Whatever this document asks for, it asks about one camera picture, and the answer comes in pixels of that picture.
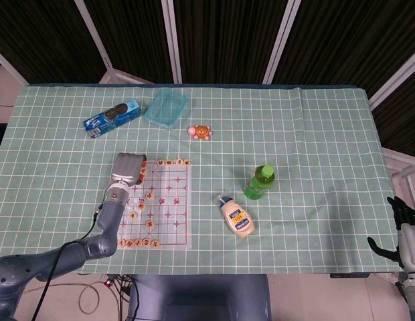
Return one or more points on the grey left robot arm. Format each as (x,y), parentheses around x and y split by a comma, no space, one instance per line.
(110,214)

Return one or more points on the white partition frame post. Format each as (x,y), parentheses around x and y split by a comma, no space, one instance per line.
(170,40)
(279,40)
(8,65)
(395,78)
(93,35)

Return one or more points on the plastic chinese chess board sheet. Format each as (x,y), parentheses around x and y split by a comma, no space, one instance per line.
(174,214)

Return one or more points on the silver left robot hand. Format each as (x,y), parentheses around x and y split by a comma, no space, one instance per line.
(127,167)

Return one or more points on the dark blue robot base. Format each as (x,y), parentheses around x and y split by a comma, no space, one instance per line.
(201,297)

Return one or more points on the green white checked tablecloth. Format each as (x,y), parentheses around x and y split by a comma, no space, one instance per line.
(294,133)

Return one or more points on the mayonnaise squeeze bottle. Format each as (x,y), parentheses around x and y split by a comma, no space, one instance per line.
(237,220)

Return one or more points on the green drink bottle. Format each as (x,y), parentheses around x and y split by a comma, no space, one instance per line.
(257,185)

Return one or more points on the black slatted partition panel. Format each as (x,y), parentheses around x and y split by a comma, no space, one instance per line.
(224,40)
(344,43)
(134,36)
(405,117)
(43,40)

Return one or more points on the pink orange turtle toy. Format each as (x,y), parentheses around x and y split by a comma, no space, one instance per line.
(202,132)

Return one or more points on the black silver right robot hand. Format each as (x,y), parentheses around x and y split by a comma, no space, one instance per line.
(410,240)

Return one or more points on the blue cookie box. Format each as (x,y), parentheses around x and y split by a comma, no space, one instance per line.
(110,117)

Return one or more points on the clear container blue rim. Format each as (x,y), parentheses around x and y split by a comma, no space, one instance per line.
(165,108)

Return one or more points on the red emergency button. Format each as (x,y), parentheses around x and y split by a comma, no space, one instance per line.
(109,284)

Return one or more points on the white metal rack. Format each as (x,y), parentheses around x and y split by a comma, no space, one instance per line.
(403,174)

